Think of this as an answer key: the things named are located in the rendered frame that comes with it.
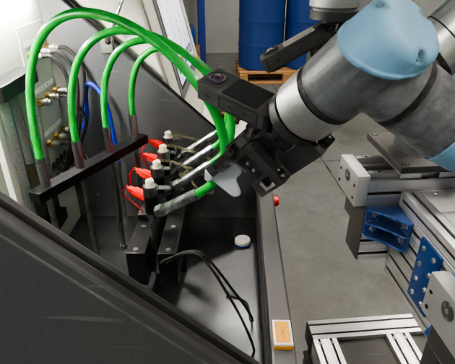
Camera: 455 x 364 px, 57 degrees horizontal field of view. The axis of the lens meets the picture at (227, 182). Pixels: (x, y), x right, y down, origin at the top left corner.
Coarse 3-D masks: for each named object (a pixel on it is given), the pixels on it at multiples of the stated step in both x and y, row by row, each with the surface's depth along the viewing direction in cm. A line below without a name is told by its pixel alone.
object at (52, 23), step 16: (64, 16) 61; (80, 16) 60; (96, 16) 59; (112, 16) 58; (48, 32) 64; (144, 32) 57; (32, 48) 66; (160, 48) 57; (32, 64) 68; (176, 64) 57; (32, 80) 70; (192, 80) 57; (32, 96) 72; (32, 112) 73; (32, 128) 74; (224, 128) 59; (32, 144) 76; (224, 144) 60; (208, 192) 65
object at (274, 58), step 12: (324, 24) 65; (300, 36) 66; (312, 36) 65; (324, 36) 65; (276, 48) 67; (288, 48) 66; (300, 48) 66; (312, 48) 66; (264, 60) 67; (276, 60) 67; (288, 60) 67
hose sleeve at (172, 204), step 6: (186, 192) 68; (192, 192) 66; (180, 198) 68; (186, 198) 67; (192, 198) 66; (198, 198) 66; (162, 204) 70; (168, 204) 69; (174, 204) 68; (180, 204) 68; (162, 210) 70; (168, 210) 70; (174, 210) 70
